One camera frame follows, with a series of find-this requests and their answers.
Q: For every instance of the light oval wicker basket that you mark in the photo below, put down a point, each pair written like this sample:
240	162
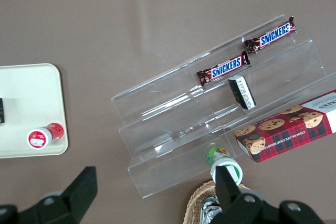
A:
195	205

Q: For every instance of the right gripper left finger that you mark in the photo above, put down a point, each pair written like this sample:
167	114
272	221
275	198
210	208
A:
76	195

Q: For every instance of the Snickers chocolate bar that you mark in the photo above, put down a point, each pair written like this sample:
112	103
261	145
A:
225	68
273	35

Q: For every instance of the clear acrylic stepped shelf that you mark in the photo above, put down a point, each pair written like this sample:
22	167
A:
168	119

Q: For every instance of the small green yogurt bottle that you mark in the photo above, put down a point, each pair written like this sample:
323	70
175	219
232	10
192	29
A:
219	157

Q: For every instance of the small red yogurt bottle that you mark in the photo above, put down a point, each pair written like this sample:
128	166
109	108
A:
42	136

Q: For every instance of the small black box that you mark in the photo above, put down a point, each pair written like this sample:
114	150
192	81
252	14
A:
242	93
1	111

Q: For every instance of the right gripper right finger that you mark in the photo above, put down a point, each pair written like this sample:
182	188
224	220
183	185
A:
231	197

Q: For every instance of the beige plastic tray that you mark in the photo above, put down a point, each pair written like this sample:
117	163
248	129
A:
31	90

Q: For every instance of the red tartan cookie box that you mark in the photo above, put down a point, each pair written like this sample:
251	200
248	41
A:
288	132

